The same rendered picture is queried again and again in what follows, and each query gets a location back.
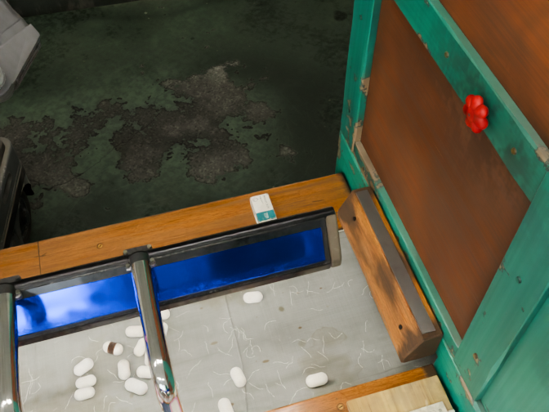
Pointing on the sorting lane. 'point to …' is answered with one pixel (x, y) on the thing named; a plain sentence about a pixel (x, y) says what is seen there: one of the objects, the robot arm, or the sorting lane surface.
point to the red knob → (475, 113)
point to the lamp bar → (178, 274)
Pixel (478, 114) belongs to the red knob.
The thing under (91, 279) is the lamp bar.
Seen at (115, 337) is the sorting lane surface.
